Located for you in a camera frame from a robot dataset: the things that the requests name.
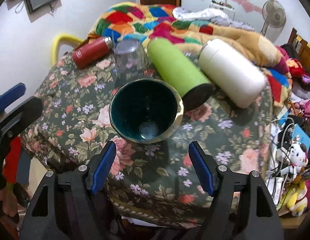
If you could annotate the red thermos bottle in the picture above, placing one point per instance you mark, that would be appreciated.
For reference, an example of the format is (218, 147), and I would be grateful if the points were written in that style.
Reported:
(91, 52)

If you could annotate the white standing fan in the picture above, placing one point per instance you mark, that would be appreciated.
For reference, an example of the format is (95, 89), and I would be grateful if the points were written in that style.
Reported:
(274, 15)

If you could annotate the wooden chair back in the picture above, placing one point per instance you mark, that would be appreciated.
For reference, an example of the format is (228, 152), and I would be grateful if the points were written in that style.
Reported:
(302, 48)

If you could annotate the dark green ceramic cup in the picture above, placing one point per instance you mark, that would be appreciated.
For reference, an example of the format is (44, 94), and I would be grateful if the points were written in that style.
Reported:
(146, 111)

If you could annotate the lime green bottle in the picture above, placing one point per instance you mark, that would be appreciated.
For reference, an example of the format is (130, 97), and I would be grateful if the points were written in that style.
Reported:
(180, 72)

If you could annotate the colourful patchwork blanket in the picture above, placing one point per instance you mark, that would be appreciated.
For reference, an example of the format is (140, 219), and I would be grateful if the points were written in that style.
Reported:
(144, 22)

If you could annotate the white thermos bottle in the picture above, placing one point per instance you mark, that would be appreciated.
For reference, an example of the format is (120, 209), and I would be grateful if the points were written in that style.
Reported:
(232, 72)

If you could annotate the yellow plush toy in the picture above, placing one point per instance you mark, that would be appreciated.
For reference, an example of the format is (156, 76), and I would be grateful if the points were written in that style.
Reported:
(294, 201)

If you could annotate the white grey knitted cloth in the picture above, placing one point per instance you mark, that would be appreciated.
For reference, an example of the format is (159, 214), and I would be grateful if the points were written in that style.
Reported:
(212, 15)

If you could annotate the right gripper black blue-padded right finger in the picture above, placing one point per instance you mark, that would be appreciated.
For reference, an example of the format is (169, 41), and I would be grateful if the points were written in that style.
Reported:
(241, 208)

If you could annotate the white cow plush toy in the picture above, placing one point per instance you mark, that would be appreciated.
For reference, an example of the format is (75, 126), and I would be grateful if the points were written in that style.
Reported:
(296, 156)

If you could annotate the yellow plastic chair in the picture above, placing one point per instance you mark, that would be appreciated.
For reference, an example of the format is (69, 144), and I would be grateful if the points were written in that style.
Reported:
(58, 40)

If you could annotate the floral green table cloth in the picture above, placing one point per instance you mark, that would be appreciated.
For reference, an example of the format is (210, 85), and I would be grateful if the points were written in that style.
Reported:
(155, 183)

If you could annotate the clear glass tumbler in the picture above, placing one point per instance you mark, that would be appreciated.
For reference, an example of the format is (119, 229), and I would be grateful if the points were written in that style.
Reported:
(130, 60)

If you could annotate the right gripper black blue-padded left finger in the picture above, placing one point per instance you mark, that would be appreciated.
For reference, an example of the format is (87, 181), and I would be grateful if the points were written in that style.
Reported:
(71, 205)

